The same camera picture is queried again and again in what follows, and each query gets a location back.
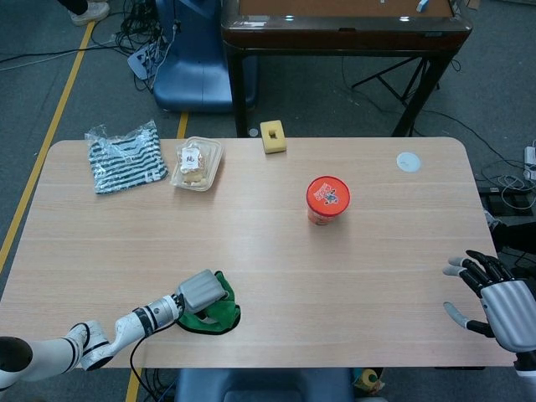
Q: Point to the robot left five-finger hand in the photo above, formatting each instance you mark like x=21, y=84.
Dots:
x=203, y=291

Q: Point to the robot right five-finger hand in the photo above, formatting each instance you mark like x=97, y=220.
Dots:
x=506, y=310

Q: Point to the green microfibre cloth black trim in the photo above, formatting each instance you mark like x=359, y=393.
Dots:
x=226, y=317

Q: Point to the robot right white arm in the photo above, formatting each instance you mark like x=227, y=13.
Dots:
x=525, y=366

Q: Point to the robot left white arm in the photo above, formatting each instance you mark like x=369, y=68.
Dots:
x=125, y=326

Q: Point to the black floor plate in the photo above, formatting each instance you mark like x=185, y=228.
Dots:
x=494, y=205

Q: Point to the blue robot torso base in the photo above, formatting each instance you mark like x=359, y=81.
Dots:
x=251, y=385

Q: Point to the plastic wrapped bread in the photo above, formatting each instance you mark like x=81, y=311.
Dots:
x=190, y=163

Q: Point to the clear plastic snack box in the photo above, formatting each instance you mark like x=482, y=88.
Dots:
x=215, y=157

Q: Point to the striped garment in plastic bag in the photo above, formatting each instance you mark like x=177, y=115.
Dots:
x=121, y=167

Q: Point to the orange instant noodle cup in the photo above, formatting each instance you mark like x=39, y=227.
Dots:
x=327, y=197

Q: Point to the yellow dish sponge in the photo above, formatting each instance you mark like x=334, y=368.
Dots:
x=274, y=146

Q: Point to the small white floor disc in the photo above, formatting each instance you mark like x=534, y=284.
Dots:
x=253, y=132

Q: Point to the blue chair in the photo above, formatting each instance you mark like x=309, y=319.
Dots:
x=188, y=75

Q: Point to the white power strip with plugs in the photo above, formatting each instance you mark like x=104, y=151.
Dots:
x=140, y=63

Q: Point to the black tripod stand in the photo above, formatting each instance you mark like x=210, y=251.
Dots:
x=389, y=72

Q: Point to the dark wooden mahjong table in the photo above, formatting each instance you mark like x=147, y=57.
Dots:
x=335, y=37

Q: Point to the white sneaker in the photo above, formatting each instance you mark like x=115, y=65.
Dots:
x=90, y=12

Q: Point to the person's black trouser leg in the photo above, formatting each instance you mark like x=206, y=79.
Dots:
x=73, y=5

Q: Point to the blue white mahjong tile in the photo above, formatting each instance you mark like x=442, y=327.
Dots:
x=422, y=5

